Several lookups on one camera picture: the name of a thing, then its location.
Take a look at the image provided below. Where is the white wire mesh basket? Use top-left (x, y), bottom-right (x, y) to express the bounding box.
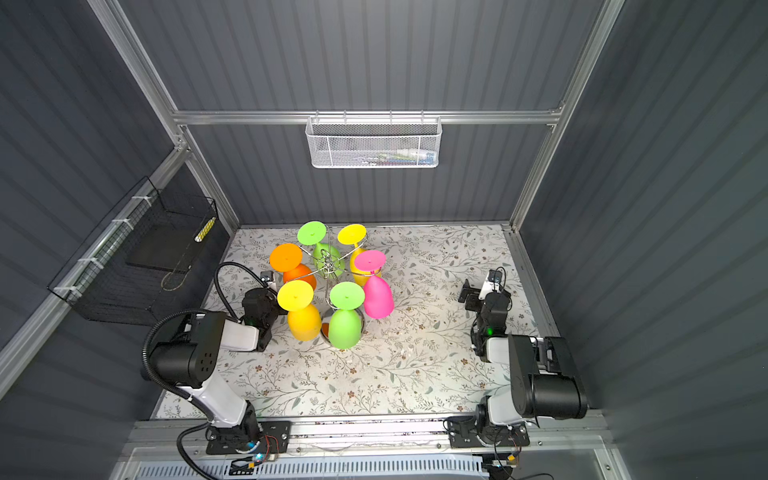
top-left (305, 116), bottom-right (443, 169)

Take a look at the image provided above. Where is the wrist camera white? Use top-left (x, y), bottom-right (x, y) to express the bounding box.
top-left (478, 267), bottom-right (506, 300)
top-left (259, 271), bottom-right (276, 290)

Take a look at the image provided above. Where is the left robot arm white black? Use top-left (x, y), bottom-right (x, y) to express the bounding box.
top-left (141, 287), bottom-right (286, 452)

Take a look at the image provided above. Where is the green wine glass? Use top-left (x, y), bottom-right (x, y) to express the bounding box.
top-left (328, 282), bottom-right (365, 350)
top-left (297, 221), bottom-right (345, 280)

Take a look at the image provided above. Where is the yellow marker in basket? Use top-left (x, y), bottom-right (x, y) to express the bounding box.
top-left (194, 216), bottom-right (217, 243)

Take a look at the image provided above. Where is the front yellow wine glass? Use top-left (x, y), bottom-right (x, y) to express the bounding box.
top-left (277, 280), bottom-right (322, 341)

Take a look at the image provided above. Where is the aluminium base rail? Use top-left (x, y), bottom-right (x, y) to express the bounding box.
top-left (120, 410), bottom-right (614, 460)

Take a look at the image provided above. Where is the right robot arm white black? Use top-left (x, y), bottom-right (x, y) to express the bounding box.
top-left (460, 287), bottom-right (589, 443)

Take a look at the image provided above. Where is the white vented cable duct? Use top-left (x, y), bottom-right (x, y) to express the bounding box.
top-left (134, 454), bottom-right (490, 480)

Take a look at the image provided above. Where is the chrome wine glass rack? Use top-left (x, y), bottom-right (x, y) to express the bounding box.
top-left (312, 240), bottom-right (386, 350)

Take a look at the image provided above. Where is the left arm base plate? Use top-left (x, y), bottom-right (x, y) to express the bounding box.
top-left (205, 421), bottom-right (292, 455)

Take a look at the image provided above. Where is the back yellow wine glass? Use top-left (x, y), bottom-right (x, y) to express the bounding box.
top-left (337, 224), bottom-right (369, 287)

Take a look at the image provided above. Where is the pink wine glass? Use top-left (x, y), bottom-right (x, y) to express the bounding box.
top-left (355, 250), bottom-right (394, 319)

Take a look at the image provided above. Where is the orange wine glass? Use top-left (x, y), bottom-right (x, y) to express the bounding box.
top-left (269, 243), bottom-right (317, 289)

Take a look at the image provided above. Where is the yellow wine glass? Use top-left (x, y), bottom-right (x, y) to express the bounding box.
top-left (337, 224), bottom-right (369, 287)
top-left (277, 280), bottom-right (322, 341)

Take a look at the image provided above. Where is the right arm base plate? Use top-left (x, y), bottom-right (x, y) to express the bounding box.
top-left (442, 416), bottom-right (530, 449)

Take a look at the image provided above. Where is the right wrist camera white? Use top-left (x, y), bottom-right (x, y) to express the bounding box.
top-left (478, 267), bottom-right (506, 300)

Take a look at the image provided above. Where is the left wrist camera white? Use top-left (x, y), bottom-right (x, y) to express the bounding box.
top-left (259, 271), bottom-right (276, 290)

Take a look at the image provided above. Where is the black wire basket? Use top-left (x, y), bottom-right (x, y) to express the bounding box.
top-left (48, 178), bottom-right (218, 326)

